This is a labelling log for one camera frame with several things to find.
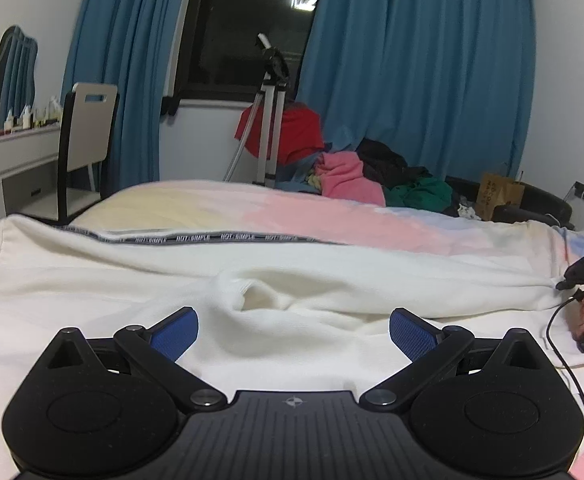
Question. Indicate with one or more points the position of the dark window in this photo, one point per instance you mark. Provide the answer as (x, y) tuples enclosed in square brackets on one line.
[(252, 30)]

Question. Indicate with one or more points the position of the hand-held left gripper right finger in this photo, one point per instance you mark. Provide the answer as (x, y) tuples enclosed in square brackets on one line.
[(411, 334)]

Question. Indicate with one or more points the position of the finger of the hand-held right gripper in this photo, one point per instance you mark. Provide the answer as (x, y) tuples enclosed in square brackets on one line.
[(574, 276)]

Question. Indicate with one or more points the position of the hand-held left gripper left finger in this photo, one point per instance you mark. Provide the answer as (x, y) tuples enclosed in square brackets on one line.
[(174, 334)]

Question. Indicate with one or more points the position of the green cloth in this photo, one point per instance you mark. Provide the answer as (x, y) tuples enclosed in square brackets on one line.
[(417, 192)]

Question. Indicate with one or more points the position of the silver tripod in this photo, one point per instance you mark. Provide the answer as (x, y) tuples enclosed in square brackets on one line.
[(269, 110)]

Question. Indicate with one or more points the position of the pink cloth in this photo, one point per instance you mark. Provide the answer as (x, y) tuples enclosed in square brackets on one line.
[(344, 175)]

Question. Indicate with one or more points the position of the black clothes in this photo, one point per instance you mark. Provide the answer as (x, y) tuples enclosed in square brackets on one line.
[(387, 160)]

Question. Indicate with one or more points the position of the pastel bed blanket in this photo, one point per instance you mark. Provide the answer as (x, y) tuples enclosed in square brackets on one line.
[(322, 210)]

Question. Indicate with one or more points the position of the row of small bottles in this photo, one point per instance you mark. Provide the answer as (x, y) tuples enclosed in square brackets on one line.
[(26, 120)]

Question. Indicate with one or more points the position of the wavy framed mirror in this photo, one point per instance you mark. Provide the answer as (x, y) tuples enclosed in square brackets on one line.
[(11, 75)]

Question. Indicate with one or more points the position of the white garment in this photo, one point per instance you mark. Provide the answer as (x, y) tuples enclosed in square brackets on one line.
[(322, 280)]

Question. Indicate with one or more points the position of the brown paper bag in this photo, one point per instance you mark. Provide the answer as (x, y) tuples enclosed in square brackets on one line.
[(499, 195)]

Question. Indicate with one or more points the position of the red cloth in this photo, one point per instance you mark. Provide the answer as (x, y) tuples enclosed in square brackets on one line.
[(297, 132)]

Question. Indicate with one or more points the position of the white backed chair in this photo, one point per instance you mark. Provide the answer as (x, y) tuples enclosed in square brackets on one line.
[(89, 130)]

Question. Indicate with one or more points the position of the white dressing table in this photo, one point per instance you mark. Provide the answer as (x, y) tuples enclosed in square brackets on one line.
[(6, 165)]

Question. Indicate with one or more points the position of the black bench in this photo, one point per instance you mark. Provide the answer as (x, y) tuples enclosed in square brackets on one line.
[(542, 205)]

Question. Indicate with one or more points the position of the blue curtain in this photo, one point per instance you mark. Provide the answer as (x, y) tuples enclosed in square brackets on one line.
[(422, 60), (121, 60)]

